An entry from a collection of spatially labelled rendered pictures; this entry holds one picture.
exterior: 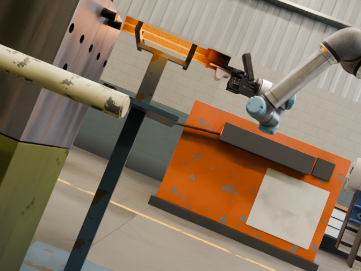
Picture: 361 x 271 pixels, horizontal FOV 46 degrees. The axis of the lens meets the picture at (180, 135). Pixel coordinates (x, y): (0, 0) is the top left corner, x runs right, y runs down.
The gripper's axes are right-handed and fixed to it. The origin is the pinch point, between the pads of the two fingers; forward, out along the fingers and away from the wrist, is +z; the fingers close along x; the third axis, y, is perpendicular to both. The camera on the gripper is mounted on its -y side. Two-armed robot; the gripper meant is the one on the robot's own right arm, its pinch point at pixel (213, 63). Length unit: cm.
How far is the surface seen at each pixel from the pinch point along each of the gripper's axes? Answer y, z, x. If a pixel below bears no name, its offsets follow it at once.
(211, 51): -0.6, 3.2, -12.6
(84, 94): 36, 25, -90
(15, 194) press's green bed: 64, 39, -54
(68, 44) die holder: 25, 39, -61
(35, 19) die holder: 22, 48, -64
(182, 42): 0.5, 14.2, -13.5
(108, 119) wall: 14, 113, 721
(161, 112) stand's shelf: 27.7, 11.8, -19.9
